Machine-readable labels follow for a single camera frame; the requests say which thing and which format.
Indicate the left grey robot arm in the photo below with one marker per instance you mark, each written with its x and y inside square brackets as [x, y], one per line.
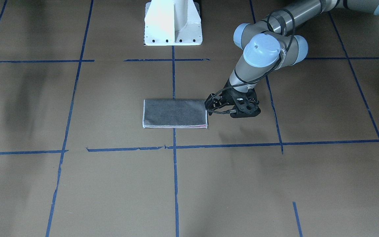
[269, 45]

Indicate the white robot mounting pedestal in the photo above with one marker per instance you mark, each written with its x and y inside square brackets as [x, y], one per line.
[173, 22]

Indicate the pink towel with white edge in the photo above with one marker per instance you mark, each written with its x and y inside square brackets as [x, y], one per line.
[174, 113]

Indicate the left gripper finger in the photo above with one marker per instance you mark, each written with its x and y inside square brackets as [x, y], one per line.
[236, 113]
[213, 102]

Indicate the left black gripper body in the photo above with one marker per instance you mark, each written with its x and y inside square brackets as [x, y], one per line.
[228, 96]

